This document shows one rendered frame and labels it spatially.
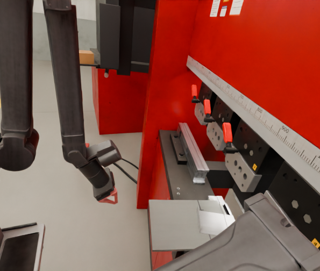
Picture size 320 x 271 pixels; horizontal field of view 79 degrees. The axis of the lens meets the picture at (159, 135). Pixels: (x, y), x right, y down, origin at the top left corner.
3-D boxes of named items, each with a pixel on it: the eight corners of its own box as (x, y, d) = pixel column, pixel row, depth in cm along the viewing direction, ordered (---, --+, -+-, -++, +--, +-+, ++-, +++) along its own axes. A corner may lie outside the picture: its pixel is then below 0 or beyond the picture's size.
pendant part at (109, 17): (103, 55, 166) (102, 5, 148) (118, 57, 169) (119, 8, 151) (99, 68, 128) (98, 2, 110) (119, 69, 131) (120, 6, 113)
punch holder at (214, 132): (205, 132, 83) (215, 95, 75) (224, 133, 85) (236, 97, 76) (218, 153, 71) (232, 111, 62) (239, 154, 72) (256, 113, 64)
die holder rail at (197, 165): (176, 134, 141) (178, 122, 136) (184, 134, 142) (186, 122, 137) (193, 184, 99) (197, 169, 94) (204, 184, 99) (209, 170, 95)
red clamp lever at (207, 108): (203, 98, 77) (205, 121, 73) (213, 99, 77) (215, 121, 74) (201, 100, 78) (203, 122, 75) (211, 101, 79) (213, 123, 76)
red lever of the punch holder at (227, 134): (222, 121, 60) (226, 152, 56) (235, 122, 60) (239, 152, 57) (220, 123, 61) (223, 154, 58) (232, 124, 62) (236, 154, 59)
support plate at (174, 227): (148, 201, 71) (148, 199, 70) (217, 201, 75) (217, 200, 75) (151, 251, 56) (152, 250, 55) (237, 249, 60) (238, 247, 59)
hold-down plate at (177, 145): (169, 136, 136) (170, 133, 135) (177, 137, 137) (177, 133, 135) (177, 164, 110) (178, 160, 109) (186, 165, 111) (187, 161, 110)
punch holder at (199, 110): (193, 113, 100) (201, 80, 92) (209, 114, 102) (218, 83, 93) (201, 127, 88) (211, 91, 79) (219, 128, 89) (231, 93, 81)
